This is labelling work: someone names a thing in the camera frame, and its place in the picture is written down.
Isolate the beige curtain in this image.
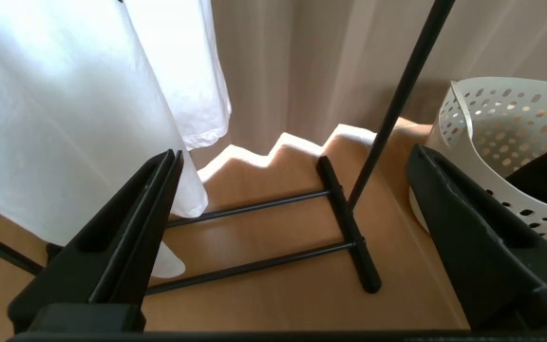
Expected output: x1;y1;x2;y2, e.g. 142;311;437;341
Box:
190;0;547;170

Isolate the white laundry basket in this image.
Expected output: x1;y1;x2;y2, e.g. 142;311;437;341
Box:
408;76;547;243

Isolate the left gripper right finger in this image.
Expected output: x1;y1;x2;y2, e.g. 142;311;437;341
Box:
406;143;547;332

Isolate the black clothes rack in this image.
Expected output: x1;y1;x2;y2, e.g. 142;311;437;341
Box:
0;0;458;295

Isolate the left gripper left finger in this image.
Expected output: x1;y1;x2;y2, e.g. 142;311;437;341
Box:
7;148;185;333

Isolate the white printed t-shirt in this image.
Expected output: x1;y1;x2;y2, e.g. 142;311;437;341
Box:
0;0;233;279

